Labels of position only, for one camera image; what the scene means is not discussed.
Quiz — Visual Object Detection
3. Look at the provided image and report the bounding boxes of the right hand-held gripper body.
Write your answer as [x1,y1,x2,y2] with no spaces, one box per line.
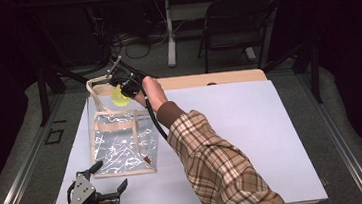
[104,53,145,92]

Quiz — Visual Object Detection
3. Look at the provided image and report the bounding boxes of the bundle of floor cables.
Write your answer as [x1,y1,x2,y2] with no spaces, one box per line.
[108,24,170,62]

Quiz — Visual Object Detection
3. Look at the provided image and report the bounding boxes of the black metal stand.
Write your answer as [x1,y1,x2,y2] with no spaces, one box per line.
[33,59,93,128]
[258,37,325,110]

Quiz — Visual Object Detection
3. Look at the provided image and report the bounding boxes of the transparent bag with beige trim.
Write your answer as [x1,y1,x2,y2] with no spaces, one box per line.
[82,70,162,181]

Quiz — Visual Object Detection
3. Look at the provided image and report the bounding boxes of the black folding chair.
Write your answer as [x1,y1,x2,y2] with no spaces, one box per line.
[191,0,284,76]

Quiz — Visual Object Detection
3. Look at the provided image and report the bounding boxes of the white-legged table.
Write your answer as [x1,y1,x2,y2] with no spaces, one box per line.
[142,0,295,71]

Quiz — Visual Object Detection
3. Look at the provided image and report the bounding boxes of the white board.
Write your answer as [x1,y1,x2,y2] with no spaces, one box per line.
[37,74,329,204]

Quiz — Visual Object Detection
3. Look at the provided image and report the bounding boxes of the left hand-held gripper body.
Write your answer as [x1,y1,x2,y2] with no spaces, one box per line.
[64,167,120,204]

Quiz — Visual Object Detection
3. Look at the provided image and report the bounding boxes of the wooden table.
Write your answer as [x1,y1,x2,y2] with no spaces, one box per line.
[92,67,268,98]

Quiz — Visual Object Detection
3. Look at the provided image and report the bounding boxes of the person's right hand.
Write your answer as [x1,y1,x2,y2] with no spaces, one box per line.
[131,73,170,114]

